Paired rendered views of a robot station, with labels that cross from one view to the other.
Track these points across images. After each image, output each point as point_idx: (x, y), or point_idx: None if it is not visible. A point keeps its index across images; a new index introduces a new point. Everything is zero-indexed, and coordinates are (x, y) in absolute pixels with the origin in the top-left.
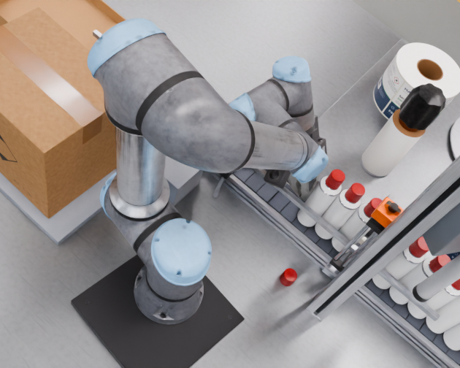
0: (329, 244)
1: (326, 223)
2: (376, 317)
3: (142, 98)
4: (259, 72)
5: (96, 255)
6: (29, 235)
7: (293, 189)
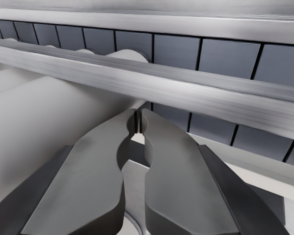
0: (67, 48)
1: None
2: (2, 3)
3: None
4: None
5: None
6: None
7: (167, 127)
